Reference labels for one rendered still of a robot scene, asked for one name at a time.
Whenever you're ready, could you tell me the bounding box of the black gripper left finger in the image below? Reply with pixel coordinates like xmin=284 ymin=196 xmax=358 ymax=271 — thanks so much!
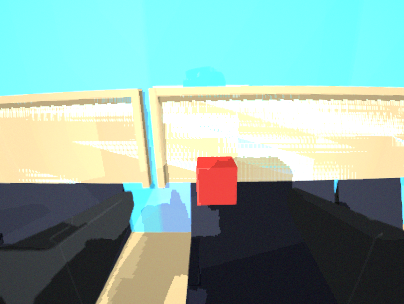
xmin=0 ymin=190 xmax=134 ymax=304

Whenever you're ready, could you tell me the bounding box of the red cube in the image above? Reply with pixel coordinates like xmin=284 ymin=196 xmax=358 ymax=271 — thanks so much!
xmin=196 ymin=157 xmax=238 ymax=205

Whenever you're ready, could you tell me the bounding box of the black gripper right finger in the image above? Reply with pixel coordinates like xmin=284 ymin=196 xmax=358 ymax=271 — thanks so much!
xmin=287 ymin=188 xmax=404 ymax=304

